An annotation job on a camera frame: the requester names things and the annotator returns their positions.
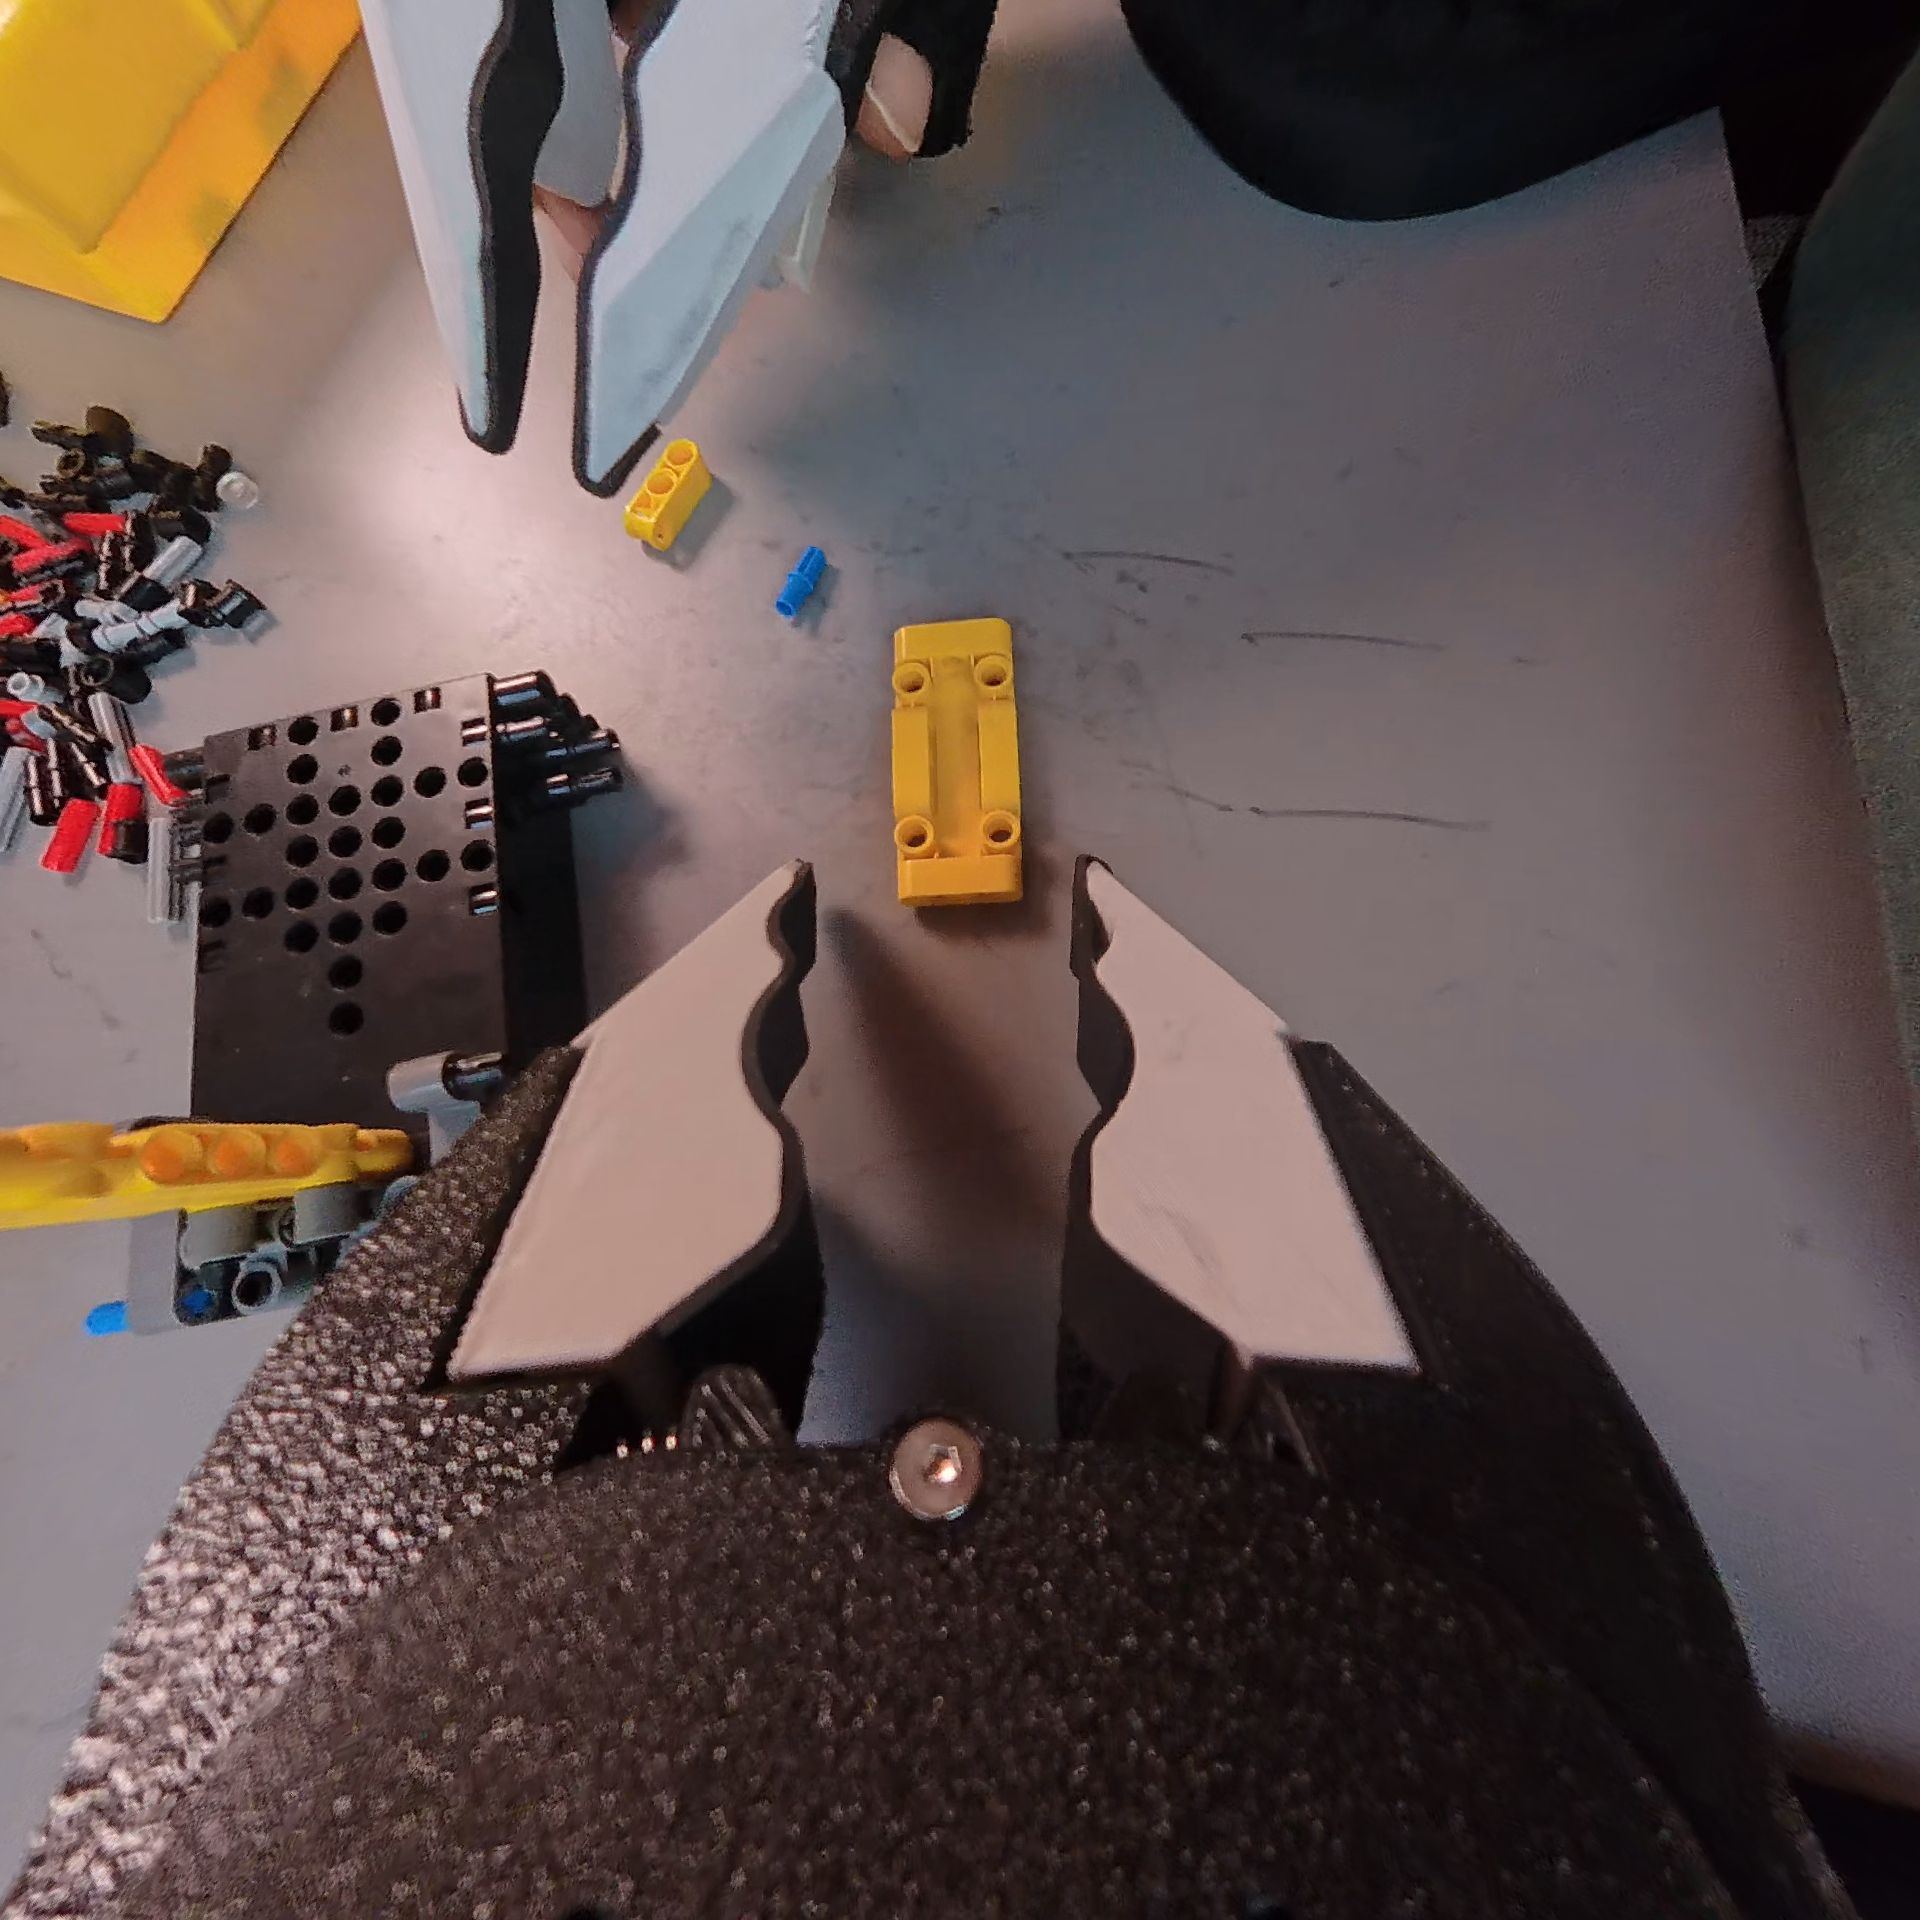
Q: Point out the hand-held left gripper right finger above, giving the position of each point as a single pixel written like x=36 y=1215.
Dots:
x=1246 y=1171

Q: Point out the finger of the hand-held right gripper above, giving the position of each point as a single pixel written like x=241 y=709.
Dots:
x=721 y=181
x=451 y=181

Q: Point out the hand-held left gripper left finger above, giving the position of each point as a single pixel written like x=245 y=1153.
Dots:
x=631 y=1171

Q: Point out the yellow storage bin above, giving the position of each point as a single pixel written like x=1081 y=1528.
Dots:
x=151 y=121

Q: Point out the small yellow lego beam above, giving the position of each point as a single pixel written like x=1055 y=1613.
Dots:
x=669 y=497

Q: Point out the black lego model yellow beam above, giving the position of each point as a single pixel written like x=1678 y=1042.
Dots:
x=362 y=872

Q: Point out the blue lego pin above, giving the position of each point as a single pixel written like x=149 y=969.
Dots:
x=803 y=584

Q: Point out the yellow lego panel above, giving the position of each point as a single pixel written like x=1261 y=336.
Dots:
x=962 y=765

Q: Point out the pile of loose lego pieces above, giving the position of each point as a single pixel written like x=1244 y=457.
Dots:
x=106 y=661

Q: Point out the person's right hand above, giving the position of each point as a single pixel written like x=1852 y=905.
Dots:
x=916 y=76

